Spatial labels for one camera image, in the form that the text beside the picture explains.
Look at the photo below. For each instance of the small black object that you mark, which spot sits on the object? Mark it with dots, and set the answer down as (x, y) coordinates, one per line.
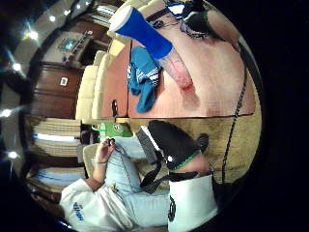
(111, 140)

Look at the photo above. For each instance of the green bag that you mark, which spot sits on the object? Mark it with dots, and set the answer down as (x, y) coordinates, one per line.
(116, 130)

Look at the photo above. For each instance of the wooden staircase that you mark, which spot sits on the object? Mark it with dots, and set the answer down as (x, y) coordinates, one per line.
(56, 151)

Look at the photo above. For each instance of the cream sofa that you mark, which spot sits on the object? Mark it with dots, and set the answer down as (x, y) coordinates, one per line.
(93, 87)

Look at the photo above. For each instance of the person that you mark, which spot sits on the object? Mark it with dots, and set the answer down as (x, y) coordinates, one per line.
(128, 196)

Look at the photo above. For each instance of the brown wooden cabinet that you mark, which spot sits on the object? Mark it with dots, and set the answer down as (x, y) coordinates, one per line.
(53, 92)

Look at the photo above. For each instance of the blue cloth with white stripes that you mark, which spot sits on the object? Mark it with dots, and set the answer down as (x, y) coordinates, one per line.
(143, 72)

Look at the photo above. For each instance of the framed picture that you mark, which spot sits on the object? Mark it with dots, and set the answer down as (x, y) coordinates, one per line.
(68, 44)

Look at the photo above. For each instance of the black device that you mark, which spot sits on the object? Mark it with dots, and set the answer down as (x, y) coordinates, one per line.
(196, 19)

